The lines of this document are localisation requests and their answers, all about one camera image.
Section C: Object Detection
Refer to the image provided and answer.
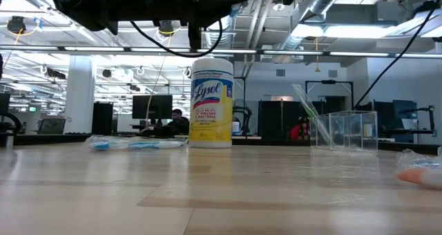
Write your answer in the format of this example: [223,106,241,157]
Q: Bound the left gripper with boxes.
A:
[115,0,250,49]

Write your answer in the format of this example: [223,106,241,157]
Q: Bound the silver ceiling duct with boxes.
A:
[276,0,349,62]

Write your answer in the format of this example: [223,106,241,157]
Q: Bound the tall black cabinet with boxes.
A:
[91,102,114,135]

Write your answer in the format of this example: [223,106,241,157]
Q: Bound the person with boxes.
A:
[289,116,311,141]
[166,109,191,136]

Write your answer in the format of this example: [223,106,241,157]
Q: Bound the Lysol wipes canister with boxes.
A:
[189,57,235,149]

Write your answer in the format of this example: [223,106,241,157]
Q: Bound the black gantry frame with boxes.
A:
[305,79,355,109]

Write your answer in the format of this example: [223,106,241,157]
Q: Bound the black crossbar with light strips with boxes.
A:
[0,44,442,59]

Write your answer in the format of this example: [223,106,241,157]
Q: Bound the blue toothbrush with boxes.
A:
[84,134,189,151]

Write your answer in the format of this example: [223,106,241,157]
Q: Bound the wide black cabinet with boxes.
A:
[258,100,311,141]

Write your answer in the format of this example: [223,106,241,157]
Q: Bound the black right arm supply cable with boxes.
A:
[352,0,442,110]

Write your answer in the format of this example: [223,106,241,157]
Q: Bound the orange toothbrush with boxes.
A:
[396,147,442,190]

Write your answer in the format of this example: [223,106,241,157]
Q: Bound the black computer monitor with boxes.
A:
[132,94,173,120]

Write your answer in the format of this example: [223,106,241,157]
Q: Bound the clear acrylic organizer box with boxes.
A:
[309,110,379,156]

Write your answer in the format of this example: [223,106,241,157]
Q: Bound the white building column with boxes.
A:
[64,55,97,135]

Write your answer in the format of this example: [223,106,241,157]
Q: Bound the green toothbrush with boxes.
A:
[291,84,332,147]

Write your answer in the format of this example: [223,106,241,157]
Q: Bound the black ceiling device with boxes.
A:
[6,15,27,35]

